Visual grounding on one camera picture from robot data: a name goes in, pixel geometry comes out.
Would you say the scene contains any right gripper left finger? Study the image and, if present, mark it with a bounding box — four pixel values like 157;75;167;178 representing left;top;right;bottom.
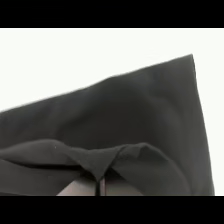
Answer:
55;175;102;197

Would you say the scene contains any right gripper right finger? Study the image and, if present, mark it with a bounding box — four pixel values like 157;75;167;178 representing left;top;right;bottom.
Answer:
100;169;146;197

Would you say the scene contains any black shirt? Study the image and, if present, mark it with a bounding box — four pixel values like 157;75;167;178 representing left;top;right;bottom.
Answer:
0;53;217;197

